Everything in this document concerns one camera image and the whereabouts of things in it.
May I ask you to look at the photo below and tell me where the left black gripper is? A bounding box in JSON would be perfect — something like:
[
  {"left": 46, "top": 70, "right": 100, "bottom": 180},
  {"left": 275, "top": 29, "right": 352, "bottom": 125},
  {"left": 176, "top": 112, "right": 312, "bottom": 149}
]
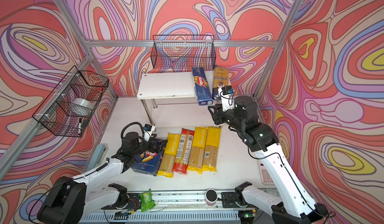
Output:
[{"left": 130, "top": 133, "right": 167, "bottom": 158}]

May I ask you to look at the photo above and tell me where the blue Barilla rigatoni box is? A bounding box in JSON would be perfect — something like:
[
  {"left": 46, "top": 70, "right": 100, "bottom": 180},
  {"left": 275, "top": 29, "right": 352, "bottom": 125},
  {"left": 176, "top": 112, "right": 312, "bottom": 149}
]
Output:
[{"left": 131, "top": 147, "right": 165, "bottom": 176}]

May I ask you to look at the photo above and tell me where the blue Barilla spaghetti box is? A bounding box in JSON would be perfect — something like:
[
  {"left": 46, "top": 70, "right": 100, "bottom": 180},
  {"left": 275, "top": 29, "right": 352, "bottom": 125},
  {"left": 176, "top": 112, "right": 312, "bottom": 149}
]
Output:
[{"left": 192, "top": 67, "right": 213, "bottom": 106}]

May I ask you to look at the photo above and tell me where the clear blue spaghetti bag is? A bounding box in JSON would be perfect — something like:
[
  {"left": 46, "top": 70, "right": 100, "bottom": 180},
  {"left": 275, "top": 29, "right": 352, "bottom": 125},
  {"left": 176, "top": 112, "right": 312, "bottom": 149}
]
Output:
[{"left": 212, "top": 66, "right": 230, "bottom": 100}]

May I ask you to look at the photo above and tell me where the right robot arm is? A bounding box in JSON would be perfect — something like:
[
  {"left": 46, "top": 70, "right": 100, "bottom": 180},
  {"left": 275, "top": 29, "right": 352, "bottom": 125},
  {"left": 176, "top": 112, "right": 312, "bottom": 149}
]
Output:
[{"left": 208, "top": 96, "right": 330, "bottom": 224}]

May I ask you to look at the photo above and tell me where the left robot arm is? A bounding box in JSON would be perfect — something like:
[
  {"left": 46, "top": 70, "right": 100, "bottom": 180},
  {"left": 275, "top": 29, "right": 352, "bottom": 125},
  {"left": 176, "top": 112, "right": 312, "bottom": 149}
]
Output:
[{"left": 37, "top": 132, "right": 167, "bottom": 224}]

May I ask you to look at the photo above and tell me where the white two-tier shelf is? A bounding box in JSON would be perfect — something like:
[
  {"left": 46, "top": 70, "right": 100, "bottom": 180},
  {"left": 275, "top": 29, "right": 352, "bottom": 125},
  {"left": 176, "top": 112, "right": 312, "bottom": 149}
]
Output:
[{"left": 137, "top": 72, "right": 214, "bottom": 127}]

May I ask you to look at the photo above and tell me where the yellow Pastatime spaghetti bag left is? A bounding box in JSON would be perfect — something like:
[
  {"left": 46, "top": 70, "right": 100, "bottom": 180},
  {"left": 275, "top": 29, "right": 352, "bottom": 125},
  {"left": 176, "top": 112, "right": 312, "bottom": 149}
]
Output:
[{"left": 157, "top": 133, "right": 181, "bottom": 178}]

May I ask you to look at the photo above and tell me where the yellow pastatime spaghetti bag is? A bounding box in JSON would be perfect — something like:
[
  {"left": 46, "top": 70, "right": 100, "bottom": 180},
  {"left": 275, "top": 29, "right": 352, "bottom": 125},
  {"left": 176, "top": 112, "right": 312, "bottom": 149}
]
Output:
[
  {"left": 157, "top": 133, "right": 181, "bottom": 178},
  {"left": 187, "top": 127, "right": 208, "bottom": 175}
]

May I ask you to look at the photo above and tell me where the red spaghetti bag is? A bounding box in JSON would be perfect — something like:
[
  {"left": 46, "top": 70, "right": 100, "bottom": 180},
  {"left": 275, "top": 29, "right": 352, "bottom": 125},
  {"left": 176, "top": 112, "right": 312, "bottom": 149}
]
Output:
[{"left": 173, "top": 129, "right": 195, "bottom": 175}]

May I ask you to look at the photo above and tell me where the yellow Pastatime spaghetti bag middle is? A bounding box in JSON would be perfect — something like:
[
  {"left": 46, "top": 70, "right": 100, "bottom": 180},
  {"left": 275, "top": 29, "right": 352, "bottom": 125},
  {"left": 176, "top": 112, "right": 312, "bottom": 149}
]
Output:
[{"left": 187, "top": 127, "right": 208, "bottom": 175}]

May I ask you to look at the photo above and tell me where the green snack packet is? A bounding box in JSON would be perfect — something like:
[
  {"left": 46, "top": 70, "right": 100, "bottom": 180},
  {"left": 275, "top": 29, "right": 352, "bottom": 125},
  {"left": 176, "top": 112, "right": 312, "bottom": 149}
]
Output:
[{"left": 139, "top": 189, "right": 156, "bottom": 212}]

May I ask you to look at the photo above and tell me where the small round speaker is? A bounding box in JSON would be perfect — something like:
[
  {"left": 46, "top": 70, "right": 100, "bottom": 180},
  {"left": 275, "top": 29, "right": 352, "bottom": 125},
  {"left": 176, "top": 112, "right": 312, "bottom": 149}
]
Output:
[{"left": 205, "top": 189, "right": 218, "bottom": 206}]

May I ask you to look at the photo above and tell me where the white pink calculator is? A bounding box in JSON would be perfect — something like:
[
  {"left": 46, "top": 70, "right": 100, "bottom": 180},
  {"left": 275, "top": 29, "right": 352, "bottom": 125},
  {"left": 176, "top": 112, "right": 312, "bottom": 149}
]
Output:
[{"left": 259, "top": 160, "right": 274, "bottom": 185}]

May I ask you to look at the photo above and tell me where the black marker pen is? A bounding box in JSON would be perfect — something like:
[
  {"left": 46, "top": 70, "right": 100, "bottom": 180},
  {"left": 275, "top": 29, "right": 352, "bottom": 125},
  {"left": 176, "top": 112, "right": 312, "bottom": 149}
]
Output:
[{"left": 78, "top": 118, "right": 82, "bottom": 136}]

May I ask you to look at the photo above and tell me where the silver tape roll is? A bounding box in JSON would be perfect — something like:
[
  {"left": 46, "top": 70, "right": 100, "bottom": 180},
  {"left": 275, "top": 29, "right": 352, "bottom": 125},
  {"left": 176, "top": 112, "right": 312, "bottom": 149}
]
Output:
[{"left": 69, "top": 98, "right": 94, "bottom": 117}]

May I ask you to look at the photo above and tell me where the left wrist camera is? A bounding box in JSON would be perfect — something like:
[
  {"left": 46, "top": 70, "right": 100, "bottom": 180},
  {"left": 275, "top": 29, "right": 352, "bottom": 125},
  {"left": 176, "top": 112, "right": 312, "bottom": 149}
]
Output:
[{"left": 143, "top": 124, "right": 156, "bottom": 142}]

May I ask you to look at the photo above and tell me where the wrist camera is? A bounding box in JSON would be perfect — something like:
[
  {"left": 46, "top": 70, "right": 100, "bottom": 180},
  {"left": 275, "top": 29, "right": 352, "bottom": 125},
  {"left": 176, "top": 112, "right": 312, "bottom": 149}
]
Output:
[
  {"left": 143, "top": 124, "right": 156, "bottom": 142},
  {"left": 219, "top": 85, "right": 234, "bottom": 106}
]

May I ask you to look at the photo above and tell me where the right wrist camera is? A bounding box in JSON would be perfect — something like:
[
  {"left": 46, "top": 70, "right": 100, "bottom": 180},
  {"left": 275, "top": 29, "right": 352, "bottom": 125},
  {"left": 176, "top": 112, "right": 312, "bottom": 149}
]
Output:
[{"left": 219, "top": 85, "right": 234, "bottom": 106}]

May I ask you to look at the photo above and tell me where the back black wire basket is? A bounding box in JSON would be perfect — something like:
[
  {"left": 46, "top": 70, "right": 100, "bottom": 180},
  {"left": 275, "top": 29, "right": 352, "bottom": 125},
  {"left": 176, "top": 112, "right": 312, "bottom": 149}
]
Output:
[{"left": 151, "top": 34, "right": 216, "bottom": 72}]

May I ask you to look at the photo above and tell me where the black wire basket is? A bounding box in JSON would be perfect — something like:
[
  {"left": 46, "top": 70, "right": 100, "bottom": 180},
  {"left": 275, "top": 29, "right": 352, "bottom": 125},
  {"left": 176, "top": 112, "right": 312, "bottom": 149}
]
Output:
[
  {"left": 151, "top": 34, "right": 216, "bottom": 72},
  {"left": 32, "top": 66, "right": 109, "bottom": 138}
]

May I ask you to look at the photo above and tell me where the left black wire basket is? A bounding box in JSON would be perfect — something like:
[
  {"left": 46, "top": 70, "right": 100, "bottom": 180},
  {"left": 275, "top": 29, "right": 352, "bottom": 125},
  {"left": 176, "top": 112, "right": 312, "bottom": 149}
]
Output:
[{"left": 32, "top": 66, "right": 109, "bottom": 138}]

